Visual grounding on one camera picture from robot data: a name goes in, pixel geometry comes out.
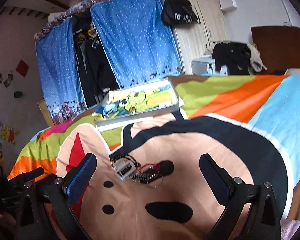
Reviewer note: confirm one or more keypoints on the clear plastic watch case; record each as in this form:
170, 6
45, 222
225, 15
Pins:
124, 168

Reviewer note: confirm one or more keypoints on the brown wooden headboard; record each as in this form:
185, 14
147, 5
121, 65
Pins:
279, 47

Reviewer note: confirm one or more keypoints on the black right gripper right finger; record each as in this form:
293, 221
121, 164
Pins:
223, 186

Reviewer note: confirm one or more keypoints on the light wood wardrobe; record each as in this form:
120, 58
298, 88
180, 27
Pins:
197, 39

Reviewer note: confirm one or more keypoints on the pile of dark clothes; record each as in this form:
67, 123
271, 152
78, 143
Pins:
239, 58

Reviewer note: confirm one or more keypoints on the blue watch in tray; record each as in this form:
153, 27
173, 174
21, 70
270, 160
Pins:
106, 110

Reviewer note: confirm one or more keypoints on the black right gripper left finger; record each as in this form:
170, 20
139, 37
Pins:
77, 179

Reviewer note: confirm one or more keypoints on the colourful cartoon bed cover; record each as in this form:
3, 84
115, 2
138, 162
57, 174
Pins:
250, 125

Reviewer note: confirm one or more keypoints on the white tray with cartoon print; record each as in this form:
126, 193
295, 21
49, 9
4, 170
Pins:
147, 100

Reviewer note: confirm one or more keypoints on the sun sticker on wall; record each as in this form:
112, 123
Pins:
8, 134

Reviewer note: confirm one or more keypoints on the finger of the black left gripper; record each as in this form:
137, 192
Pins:
28, 176

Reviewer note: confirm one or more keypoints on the red paper wall decoration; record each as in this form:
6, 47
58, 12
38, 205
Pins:
22, 68

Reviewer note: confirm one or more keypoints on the white paper gift bag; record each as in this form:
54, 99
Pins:
228, 5

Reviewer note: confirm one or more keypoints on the blue dotted wardrobe curtain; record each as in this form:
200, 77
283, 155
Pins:
137, 45

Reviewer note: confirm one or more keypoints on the dark hanging clothes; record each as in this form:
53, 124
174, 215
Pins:
95, 73

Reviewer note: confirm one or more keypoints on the black drawstring bag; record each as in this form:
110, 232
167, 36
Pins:
178, 12

